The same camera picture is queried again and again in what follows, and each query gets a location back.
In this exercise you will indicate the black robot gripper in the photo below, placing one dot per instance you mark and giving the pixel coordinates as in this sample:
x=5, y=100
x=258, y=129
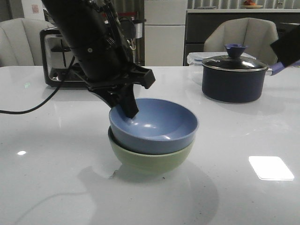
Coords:
x=287, y=47

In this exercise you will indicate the glass pot lid blue knob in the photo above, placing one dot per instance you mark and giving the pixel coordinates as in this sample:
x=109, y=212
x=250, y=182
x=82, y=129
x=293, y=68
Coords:
x=234, y=61

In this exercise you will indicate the dark blue saucepan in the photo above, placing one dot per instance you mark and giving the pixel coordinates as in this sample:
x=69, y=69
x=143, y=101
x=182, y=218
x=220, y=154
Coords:
x=236, y=86

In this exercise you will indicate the clear plastic food container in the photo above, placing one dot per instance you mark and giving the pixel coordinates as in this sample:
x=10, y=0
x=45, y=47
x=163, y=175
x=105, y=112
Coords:
x=196, y=58

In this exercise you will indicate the white refrigerator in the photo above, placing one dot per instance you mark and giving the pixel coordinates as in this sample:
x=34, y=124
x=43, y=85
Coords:
x=164, y=32

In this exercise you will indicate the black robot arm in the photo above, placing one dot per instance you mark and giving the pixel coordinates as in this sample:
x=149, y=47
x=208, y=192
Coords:
x=94, y=35

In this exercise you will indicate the beige chair left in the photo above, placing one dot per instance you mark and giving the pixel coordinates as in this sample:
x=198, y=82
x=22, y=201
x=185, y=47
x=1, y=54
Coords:
x=20, y=42

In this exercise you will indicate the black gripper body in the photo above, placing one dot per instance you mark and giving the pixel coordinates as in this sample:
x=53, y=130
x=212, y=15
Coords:
x=112, y=85

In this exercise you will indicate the beige chair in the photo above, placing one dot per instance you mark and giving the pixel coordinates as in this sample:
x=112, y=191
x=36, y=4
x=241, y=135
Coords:
x=20, y=42
x=257, y=34

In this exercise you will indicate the black and chrome toaster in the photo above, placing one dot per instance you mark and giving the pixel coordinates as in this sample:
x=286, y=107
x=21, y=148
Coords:
x=56, y=58

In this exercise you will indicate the beige chair right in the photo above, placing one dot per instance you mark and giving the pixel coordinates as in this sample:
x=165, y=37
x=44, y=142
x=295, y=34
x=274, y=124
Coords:
x=257, y=34

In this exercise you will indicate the blue bowl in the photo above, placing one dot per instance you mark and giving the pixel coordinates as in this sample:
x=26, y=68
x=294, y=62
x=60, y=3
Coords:
x=160, y=127

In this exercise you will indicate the dark kitchen counter cabinet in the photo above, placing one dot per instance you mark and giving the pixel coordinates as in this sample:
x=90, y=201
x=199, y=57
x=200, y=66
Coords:
x=200, y=24

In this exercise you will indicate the green bowl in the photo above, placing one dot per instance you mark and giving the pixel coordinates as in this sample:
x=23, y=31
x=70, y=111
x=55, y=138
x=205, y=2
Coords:
x=148, y=164

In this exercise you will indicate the fruit plate on counter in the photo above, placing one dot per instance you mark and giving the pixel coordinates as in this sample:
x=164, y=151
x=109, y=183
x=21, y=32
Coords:
x=250, y=4

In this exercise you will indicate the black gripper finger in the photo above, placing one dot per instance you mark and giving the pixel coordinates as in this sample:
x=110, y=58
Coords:
x=111, y=98
x=127, y=101

